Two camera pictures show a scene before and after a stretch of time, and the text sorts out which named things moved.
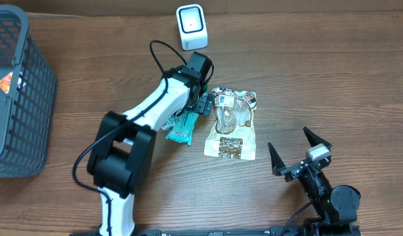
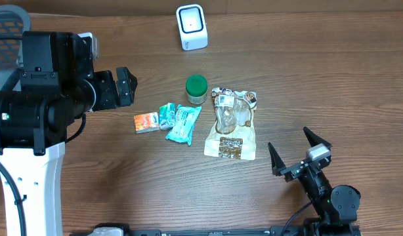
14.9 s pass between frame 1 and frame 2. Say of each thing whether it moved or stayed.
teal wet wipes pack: stayed
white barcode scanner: stayed
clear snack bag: stayed
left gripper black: moved
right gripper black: stayed
